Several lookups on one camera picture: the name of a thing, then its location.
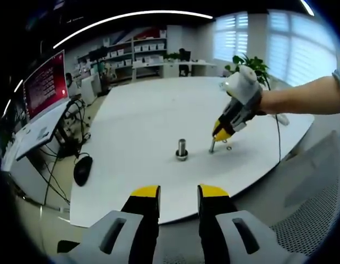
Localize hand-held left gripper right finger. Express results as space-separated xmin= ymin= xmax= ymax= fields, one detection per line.
xmin=197 ymin=184 xmax=307 ymax=264

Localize wide window with blinds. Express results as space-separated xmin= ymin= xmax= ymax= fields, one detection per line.
xmin=267 ymin=10 xmax=338 ymax=86

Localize long white desk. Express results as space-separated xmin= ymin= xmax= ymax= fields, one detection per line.
xmin=131 ymin=60 xmax=218 ymax=80

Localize black cable bundle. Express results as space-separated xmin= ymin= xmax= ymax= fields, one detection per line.
xmin=42 ymin=98 xmax=91 ymax=206

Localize black office chair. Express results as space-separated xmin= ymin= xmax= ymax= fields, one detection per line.
xmin=178 ymin=48 xmax=192 ymax=77

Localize black oval floor object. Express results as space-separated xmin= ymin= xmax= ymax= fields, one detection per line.
xmin=73 ymin=156 xmax=94 ymax=188

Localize white storage shelving unit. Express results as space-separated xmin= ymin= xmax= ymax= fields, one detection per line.
xmin=77 ymin=29 xmax=168 ymax=81

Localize grey mesh chair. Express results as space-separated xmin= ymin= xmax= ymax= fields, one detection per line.
xmin=264 ymin=131 xmax=340 ymax=261

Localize narrow window with blinds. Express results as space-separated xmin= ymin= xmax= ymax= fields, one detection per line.
xmin=213 ymin=14 xmax=249 ymax=63

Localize large threaded steel stud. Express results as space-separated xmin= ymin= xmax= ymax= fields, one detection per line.
xmin=175 ymin=138 xmax=190 ymax=162

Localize grey-topped side desk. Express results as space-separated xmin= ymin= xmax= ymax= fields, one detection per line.
xmin=14 ymin=99 xmax=74 ymax=162

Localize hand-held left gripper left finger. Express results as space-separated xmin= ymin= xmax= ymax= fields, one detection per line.
xmin=57 ymin=185 xmax=161 ymax=264

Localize computer monitor with red screen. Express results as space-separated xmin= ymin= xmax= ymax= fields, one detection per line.
xmin=22 ymin=49 xmax=70 ymax=125

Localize person's right hand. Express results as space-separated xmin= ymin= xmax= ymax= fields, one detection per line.
xmin=257 ymin=87 xmax=279 ymax=116

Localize long curved ceiling light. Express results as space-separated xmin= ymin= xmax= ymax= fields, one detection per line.
xmin=52 ymin=10 xmax=214 ymax=50

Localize green potted plant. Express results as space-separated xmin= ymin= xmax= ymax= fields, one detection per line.
xmin=224 ymin=54 xmax=271 ymax=86

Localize white cabinet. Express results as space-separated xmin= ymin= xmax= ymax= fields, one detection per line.
xmin=81 ymin=75 xmax=101 ymax=106

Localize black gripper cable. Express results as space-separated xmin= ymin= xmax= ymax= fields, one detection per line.
xmin=271 ymin=113 xmax=282 ymax=163

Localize short ceiling light strip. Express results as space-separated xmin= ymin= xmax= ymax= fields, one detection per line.
xmin=299 ymin=0 xmax=315 ymax=17

